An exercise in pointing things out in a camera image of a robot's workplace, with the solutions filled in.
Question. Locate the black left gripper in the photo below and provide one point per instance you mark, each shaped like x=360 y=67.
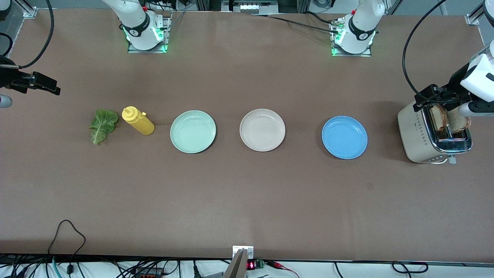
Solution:
x=456 y=82

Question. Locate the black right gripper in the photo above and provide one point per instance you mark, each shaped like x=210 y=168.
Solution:
x=8 y=77

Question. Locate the brown bread slice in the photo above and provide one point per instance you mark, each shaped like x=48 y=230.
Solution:
x=459 y=123
x=439 y=117

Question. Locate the yellow mustard squeeze bottle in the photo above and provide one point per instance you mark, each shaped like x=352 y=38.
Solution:
x=141 y=123

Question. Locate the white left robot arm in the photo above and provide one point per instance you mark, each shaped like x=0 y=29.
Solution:
x=362 y=23

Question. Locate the blue plate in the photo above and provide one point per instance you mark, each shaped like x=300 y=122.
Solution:
x=344 y=138

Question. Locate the light green plate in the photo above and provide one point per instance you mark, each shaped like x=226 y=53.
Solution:
x=193 y=133

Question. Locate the beige plate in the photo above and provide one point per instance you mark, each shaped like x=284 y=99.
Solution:
x=262 y=131

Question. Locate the beige chrome toaster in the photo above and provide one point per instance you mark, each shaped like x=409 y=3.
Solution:
x=417 y=135

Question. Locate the green lettuce leaf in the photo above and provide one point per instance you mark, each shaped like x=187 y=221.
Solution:
x=102 y=123

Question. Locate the lit control box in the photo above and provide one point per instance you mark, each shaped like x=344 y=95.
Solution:
x=249 y=7

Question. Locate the red display circuit board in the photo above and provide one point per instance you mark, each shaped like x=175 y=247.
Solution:
x=252 y=265

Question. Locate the aluminium frame corner bracket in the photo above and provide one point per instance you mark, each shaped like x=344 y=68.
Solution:
x=472 y=19
x=29 y=11

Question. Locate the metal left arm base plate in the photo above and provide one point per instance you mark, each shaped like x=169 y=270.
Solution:
x=366 y=54

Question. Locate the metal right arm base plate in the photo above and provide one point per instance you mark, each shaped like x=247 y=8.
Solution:
x=133 y=49

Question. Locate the silver mount bracket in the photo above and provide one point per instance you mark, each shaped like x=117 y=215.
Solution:
x=249 y=251

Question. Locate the grey camera pole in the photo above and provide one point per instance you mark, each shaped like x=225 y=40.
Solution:
x=236 y=266

